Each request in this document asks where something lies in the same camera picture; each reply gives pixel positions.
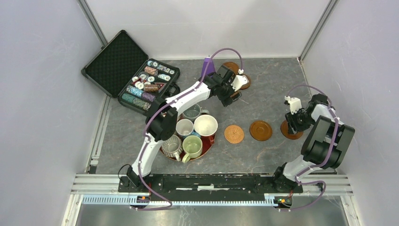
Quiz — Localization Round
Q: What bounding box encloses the aluminium rail frame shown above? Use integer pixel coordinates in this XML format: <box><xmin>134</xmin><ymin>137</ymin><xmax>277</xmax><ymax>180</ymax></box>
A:
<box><xmin>62</xmin><ymin>174</ymin><xmax>363</xmax><ymax>226</ymax></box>

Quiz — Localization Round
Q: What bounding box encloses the woven rattan coaster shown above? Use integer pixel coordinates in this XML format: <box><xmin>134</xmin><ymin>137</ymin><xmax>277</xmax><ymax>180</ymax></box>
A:
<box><xmin>224</xmin><ymin>125</ymin><xmax>245</xmax><ymax>144</ymax></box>

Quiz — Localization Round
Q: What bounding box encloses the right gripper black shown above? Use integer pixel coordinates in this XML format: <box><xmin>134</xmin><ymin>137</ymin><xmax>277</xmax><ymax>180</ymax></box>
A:
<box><xmin>285</xmin><ymin>108</ymin><xmax>316</xmax><ymax>135</ymax></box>

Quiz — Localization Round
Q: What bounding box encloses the black poker chip case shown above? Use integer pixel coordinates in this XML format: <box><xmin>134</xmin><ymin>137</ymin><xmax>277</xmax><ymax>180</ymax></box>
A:
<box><xmin>81</xmin><ymin>30</ymin><xmax>180</xmax><ymax>115</ymax></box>

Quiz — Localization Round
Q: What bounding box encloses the light green mug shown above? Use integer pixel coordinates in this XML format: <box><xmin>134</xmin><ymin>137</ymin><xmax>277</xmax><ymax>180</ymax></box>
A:
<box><xmin>182</xmin><ymin>135</ymin><xmax>203</xmax><ymax>163</ymax></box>

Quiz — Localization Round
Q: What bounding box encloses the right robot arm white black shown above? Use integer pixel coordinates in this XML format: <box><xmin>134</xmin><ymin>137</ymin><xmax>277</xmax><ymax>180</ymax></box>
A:
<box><xmin>271</xmin><ymin>94</ymin><xmax>355</xmax><ymax>192</ymax></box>

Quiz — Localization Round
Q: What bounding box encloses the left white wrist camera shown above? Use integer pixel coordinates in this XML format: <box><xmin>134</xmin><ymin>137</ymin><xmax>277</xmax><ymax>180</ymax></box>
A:
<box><xmin>231</xmin><ymin>69</ymin><xmax>247</xmax><ymax>91</ymax></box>

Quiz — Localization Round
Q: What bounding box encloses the purple metronome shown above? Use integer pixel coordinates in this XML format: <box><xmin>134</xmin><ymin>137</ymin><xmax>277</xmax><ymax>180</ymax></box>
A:
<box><xmin>201</xmin><ymin>56</ymin><xmax>215</xmax><ymax>76</ymax></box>

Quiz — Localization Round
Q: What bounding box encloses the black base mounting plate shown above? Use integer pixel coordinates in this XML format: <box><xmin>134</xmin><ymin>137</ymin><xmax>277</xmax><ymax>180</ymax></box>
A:
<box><xmin>118</xmin><ymin>173</ymin><xmax>303</xmax><ymax>202</ymax></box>

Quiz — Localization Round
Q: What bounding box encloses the grey green mug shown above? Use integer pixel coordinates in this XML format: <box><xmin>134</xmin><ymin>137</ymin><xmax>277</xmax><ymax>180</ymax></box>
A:
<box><xmin>182</xmin><ymin>104</ymin><xmax>209</xmax><ymax>122</ymax></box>

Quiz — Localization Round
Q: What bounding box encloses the grey ribbed mug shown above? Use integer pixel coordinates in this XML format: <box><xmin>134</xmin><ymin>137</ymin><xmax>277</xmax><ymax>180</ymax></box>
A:
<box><xmin>161</xmin><ymin>135</ymin><xmax>183</xmax><ymax>161</ymax></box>

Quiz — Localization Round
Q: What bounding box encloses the red round tray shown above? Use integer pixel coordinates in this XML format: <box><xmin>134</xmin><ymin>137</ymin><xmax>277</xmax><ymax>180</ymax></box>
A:
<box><xmin>159</xmin><ymin>134</ymin><xmax>215</xmax><ymax>163</ymax></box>

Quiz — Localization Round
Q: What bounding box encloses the white bowl cup red outside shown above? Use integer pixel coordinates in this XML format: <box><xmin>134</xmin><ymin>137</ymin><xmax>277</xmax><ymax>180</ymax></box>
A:
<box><xmin>194</xmin><ymin>114</ymin><xmax>218</xmax><ymax>137</ymax></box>

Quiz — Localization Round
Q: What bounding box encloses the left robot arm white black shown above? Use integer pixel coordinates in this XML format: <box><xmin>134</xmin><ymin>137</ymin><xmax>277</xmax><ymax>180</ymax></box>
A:
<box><xmin>127</xmin><ymin>65</ymin><xmax>248</xmax><ymax>192</ymax></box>

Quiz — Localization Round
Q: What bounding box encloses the brown wooden coaster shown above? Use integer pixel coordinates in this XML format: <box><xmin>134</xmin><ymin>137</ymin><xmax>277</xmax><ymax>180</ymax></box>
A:
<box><xmin>249</xmin><ymin>121</ymin><xmax>272</xmax><ymax>141</ymax></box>
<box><xmin>223</xmin><ymin>62</ymin><xmax>239</xmax><ymax>75</ymax></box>
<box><xmin>240</xmin><ymin>74</ymin><xmax>251</xmax><ymax>90</ymax></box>
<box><xmin>280</xmin><ymin>120</ymin><xmax>303</xmax><ymax>140</ymax></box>
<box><xmin>230</xmin><ymin>90</ymin><xmax>241</xmax><ymax>102</ymax></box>

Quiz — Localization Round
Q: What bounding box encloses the blue mug white inside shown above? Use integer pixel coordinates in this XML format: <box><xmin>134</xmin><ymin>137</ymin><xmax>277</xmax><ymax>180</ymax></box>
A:
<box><xmin>176</xmin><ymin>119</ymin><xmax>201</xmax><ymax>140</ymax></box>

